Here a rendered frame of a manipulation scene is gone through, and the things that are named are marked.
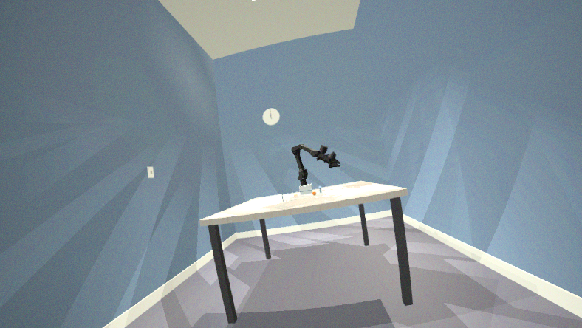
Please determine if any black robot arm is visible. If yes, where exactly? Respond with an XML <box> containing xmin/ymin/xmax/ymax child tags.
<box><xmin>291</xmin><ymin>144</ymin><xmax>328</xmax><ymax>186</ymax></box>

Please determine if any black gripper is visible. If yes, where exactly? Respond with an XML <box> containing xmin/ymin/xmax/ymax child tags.
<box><xmin>323</xmin><ymin>153</ymin><xmax>340</xmax><ymax>168</ymax></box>

